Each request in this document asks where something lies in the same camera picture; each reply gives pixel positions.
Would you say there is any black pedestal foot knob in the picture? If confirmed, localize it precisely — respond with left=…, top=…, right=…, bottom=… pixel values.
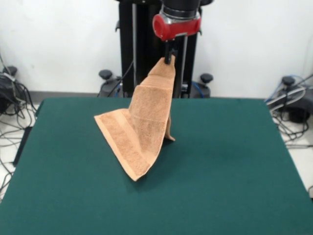
left=97, top=70, right=123, bottom=98
left=182, top=73, right=213, bottom=98

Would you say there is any tan terry towel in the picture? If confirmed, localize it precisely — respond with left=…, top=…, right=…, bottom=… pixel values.
left=94, top=56, right=176, bottom=182

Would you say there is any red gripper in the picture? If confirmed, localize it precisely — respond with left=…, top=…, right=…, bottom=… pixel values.
left=152, top=13, right=203, bottom=65

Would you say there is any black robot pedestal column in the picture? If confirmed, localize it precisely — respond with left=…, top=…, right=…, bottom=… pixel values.
left=114, top=0, right=213, bottom=98

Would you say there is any black stand base foot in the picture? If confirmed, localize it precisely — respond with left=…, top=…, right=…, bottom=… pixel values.
left=0, top=66, right=32, bottom=116
left=266, top=75, right=313, bottom=123

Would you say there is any dark green table cloth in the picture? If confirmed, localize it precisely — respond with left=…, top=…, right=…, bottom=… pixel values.
left=0, top=97, right=313, bottom=235

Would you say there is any floor cable tangle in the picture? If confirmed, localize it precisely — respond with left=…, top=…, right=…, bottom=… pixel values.
left=0, top=80, right=37, bottom=204
left=265, top=73, right=313, bottom=150

